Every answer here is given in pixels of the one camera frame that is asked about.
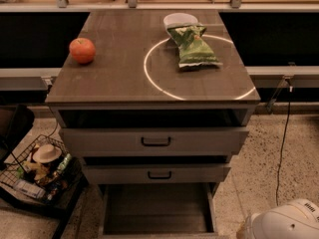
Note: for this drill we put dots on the grey bottom drawer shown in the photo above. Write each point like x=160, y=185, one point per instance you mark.
x=159, y=211

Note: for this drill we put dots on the grey drawer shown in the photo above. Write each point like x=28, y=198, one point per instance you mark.
x=155, y=173
x=159, y=211
x=153, y=141

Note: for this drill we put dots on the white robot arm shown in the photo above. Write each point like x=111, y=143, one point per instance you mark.
x=297, y=219

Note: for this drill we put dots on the grey three-drawer cabinet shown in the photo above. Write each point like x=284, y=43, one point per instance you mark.
x=135, y=82

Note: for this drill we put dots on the grey top drawer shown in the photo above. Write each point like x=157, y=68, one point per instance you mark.
x=153, y=141

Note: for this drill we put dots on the grey middle drawer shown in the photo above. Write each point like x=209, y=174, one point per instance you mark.
x=155, y=173

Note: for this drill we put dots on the green chip bag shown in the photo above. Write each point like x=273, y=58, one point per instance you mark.
x=193, y=50

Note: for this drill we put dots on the white bowl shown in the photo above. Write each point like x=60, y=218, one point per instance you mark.
x=178, y=19

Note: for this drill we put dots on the red apple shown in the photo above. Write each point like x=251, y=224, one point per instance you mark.
x=82, y=50

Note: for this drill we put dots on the green bottle in basket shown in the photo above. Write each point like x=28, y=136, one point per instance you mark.
x=63, y=165

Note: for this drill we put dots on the white cap in basket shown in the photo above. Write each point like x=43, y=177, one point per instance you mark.
x=47, y=153

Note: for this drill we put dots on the black low side table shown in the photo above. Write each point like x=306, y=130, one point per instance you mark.
x=62, y=205

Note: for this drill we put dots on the white packet in basket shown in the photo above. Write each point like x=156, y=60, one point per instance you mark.
x=29, y=189

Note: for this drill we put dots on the black wire basket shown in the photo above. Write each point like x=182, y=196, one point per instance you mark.
x=44, y=175

